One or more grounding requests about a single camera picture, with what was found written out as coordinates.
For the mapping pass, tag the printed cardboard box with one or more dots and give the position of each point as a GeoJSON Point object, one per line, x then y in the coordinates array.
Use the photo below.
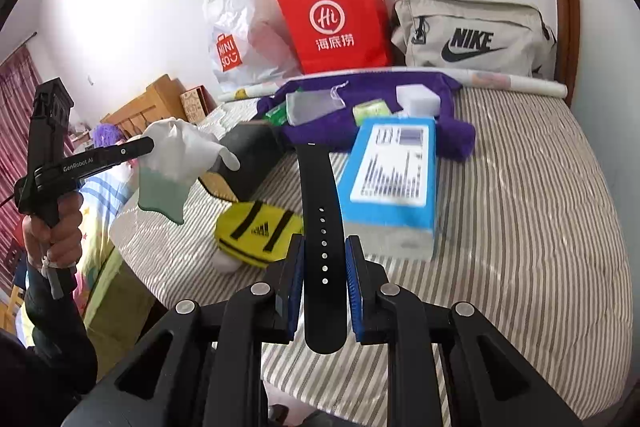
{"type": "Point", "coordinates": [192, 104]}

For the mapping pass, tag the grey translucent pouch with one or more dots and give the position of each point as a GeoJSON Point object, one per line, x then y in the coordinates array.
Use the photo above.
{"type": "Point", "coordinates": [310, 107]}

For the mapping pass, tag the cartoon printed bed sheet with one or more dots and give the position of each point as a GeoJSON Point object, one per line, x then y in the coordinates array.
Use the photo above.
{"type": "Point", "coordinates": [100, 207]}

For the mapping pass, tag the wooden headboard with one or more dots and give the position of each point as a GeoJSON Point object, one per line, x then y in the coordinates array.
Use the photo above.
{"type": "Point", "coordinates": [150, 107]}

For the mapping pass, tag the purple cloth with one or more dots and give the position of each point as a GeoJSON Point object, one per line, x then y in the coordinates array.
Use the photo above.
{"type": "Point", "coordinates": [450, 132]}

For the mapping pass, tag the rolled white poster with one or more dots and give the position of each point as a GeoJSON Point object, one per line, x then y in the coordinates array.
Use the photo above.
{"type": "Point", "coordinates": [510, 83]}

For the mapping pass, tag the striped bed sheet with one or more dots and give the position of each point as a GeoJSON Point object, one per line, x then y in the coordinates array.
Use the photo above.
{"type": "Point", "coordinates": [525, 207]}

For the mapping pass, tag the person's left hand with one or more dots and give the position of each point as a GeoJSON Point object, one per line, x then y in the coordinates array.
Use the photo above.
{"type": "Point", "coordinates": [60, 242]}

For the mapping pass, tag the beige sports bag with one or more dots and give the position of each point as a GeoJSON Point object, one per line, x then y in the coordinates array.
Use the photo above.
{"type": "Point", "coordinates": [450, 19]}

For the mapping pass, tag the wooden door frame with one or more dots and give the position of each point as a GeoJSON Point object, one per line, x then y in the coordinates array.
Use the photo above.
{"type": "Point", "coordinates": [562, 7]}

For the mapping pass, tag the light green tissue packet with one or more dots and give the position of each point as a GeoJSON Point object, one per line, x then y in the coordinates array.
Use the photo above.
{"type": "Point", "coordinates": [371, 112]}

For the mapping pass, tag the small green packet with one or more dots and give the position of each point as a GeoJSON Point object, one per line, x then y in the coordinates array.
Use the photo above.
{"type": "Point", "coordinates": [276, 114]}

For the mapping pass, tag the purple fluffy wig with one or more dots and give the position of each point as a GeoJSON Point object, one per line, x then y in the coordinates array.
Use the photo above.
{"type": "Point", "coordinates": [107, 134]}

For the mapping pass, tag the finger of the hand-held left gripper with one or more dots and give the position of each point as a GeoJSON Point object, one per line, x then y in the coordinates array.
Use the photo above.
{"type": "Point", "coordinates": [125, 150]}

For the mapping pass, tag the yellow pouch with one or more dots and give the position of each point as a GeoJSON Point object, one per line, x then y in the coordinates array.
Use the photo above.
{"type": "Point", "coordinates": [240, 227]}

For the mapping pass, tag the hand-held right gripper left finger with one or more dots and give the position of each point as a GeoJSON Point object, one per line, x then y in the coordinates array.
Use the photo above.
{"type": "Point", "coordinates": [295, 287]}

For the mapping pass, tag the blue cardboard box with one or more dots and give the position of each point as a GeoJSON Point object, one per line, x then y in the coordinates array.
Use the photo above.
{"type": "Point", "coordinates": [385, 224]}

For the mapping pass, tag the white glove with green cuff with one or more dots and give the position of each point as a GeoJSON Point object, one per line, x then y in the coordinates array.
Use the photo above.
{"type": "Point", "coordinates": [175, 152]}

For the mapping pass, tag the white cloth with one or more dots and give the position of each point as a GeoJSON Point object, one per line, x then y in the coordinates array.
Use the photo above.
{"type": "Point", "coordinates": [225, 263]}

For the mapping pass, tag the pink striped curtain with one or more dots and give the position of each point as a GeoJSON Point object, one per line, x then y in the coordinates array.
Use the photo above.
{"type": "Point", "coordinates": [15, 107]}

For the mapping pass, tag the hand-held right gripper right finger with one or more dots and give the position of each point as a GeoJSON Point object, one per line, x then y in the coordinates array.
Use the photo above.
{"type": "Point", "coordinates": [352, 292]}

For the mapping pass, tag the person's left forearm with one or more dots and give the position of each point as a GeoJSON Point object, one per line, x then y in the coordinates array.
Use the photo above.
{"type": "Point", "coordinates": [60, 337]}

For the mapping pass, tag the white plastic shopping bag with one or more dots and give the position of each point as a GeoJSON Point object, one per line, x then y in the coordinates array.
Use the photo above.
{"type": "Point", "coordinates": [240, 32]}

